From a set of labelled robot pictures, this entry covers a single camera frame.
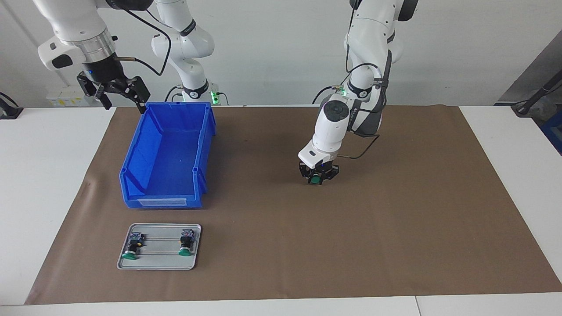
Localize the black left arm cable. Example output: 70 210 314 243
336 134 381 159

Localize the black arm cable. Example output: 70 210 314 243
336 134 381 159
115 8 173 76

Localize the black clamp mount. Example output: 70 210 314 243
0 92 23 120

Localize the brown paper table mat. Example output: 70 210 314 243
24 104 562 305

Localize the black stand pole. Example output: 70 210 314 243
512 70 562 117

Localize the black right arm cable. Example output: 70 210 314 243
115 8 173 76

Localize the blue plastic storage bin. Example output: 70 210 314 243
119 102 216 209

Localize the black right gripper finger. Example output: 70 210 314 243
112 77 151 115
77 72 112 110

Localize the blue crate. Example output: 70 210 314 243
540 110 562 155

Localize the white wall socket box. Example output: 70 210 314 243
46 86 95 107

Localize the grey metal tray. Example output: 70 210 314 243
116 223 202 270

